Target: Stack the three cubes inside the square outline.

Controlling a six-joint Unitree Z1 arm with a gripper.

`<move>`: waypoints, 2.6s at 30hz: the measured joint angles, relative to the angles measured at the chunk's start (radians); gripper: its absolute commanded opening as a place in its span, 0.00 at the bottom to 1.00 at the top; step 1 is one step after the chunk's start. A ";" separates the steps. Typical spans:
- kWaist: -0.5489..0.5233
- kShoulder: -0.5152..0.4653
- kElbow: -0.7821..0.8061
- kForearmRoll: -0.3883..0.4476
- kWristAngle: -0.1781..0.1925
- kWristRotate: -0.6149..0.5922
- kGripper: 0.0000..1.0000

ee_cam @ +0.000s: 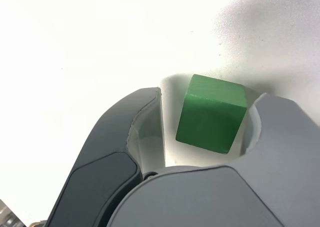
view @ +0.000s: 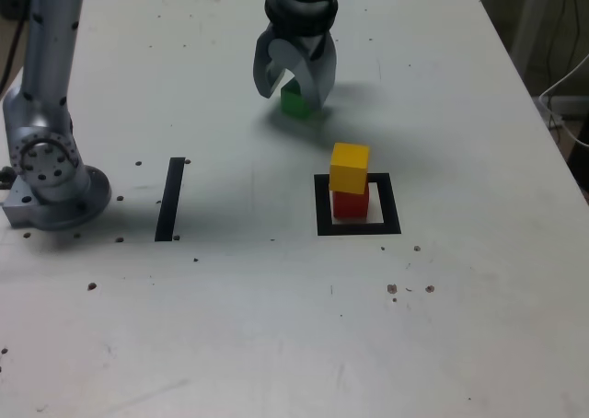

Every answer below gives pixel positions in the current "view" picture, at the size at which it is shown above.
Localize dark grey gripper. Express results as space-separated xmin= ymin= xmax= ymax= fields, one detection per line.
xmin=251 ymin=25 xmax=338 ymax=111

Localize green cube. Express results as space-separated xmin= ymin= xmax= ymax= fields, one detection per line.
xmin=280 ymin=79 xmax=318 ymax=121

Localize yellow cube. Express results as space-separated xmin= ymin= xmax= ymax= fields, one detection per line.
xmin=329 ymin=142 xmax=372 ymax=194

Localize red cube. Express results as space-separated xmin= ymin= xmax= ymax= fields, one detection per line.
xmin=331 ymin=188 xmax=371 ymax=220

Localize black tape square outline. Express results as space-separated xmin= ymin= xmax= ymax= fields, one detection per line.
xmin=313 ymin=172 xmax=402 ymax=238

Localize black tape strip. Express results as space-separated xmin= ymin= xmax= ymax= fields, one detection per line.
xmin=154 ymin=157 xmax=187 ymax=243

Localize white frame post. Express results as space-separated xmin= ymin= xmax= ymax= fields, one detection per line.
xmin=509 ymin=0 xmax=549 ymax=72

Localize thin black cable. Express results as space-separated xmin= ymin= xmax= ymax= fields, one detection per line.
xmin=545 ymin=0 xmax=583 ymax=99

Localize white cable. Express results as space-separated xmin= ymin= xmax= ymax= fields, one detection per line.
xmin=537 ymin=53 xmax=589 ymax=148

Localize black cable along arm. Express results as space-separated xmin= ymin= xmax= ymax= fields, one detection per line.
xmin=0 ymin=15 xmax=27 ymax=87

